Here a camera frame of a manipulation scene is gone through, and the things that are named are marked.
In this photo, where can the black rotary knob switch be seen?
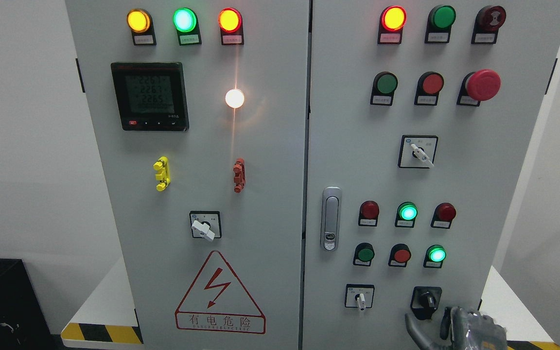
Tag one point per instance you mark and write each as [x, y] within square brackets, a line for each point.
[424, 301]

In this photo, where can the grey electrical cabinet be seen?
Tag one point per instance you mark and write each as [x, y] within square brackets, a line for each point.
[307, 68]

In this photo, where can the red terminal connector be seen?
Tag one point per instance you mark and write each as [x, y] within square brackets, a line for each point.
[239, 175]

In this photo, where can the bright white indicator lamp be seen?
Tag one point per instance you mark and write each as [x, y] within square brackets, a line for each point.
[234, 98]

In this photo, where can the dark red indicator light left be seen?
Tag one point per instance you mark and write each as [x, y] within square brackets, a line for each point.
[368, 214]

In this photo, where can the dark red indicator light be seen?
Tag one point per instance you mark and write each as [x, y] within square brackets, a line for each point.
[443, 216]
[368, 214]

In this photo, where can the green push button lower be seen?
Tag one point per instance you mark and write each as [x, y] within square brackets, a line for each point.
[364, 254]

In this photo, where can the green push button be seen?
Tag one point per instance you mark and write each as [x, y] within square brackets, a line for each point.
[383, 89]
[364, 254]

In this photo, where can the yellow terminal connector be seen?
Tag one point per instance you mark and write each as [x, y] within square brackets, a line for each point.
[163, 177]

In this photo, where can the lit green indicator light middle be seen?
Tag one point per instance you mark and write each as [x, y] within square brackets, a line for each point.
[406, 215]

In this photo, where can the lit green indicator light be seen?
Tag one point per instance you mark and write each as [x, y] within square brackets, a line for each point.
[187, 27]
[406, 215]
[435, 257]

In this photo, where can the green push button upper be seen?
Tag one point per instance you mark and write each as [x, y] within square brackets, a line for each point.
[383, 89]

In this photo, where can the red electric hazard sign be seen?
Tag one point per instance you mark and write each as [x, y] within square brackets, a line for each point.
[218, 301]

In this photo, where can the red push button lower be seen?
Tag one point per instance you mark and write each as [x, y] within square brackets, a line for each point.
[400, 254]

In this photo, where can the red push button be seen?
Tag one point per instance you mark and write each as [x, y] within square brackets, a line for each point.
[400, 254]
[429, 86]

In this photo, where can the black digital power meter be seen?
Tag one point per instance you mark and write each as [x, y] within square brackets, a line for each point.
[151, 96]

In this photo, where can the red-ringed yellow indicator light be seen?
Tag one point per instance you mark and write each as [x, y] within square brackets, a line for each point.
[231, 27]

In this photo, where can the dark red indicator light right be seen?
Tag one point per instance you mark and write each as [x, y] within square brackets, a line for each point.
[443, 216]

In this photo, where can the lit green indicator light lower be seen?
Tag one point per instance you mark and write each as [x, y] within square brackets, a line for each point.
[435, 257]

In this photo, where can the red push button upper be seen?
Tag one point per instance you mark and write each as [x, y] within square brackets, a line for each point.
[429, 86]

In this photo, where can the red-ringed yellow light right door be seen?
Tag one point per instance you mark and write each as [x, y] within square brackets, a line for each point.
[391, 23]

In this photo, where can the yellow indicator light top left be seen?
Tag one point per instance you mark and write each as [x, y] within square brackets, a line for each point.
[141, 25]

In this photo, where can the red emergency stop button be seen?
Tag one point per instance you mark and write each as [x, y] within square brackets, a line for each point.
[478, 86]

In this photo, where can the dark green indicator light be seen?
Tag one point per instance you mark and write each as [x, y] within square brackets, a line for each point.
[439, 23]

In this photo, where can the dark red buzzer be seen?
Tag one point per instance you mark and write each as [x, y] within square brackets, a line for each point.
[487, 24]

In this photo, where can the black box on floor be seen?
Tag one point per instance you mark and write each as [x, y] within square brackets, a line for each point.
[22, 323]

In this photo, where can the silver door lock handle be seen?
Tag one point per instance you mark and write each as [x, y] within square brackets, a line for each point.
[331, 205]

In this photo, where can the white selector switch left door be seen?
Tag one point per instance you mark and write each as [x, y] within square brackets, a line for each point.
[206, 225]

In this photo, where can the white selector switch upper right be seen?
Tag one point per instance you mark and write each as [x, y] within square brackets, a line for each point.
[417, 151]

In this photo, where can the white selector switch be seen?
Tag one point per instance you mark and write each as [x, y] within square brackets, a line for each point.
[359, 296]
[417, 151]

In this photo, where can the white selector switch lower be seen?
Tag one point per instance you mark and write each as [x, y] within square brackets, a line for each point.
[359, 296]

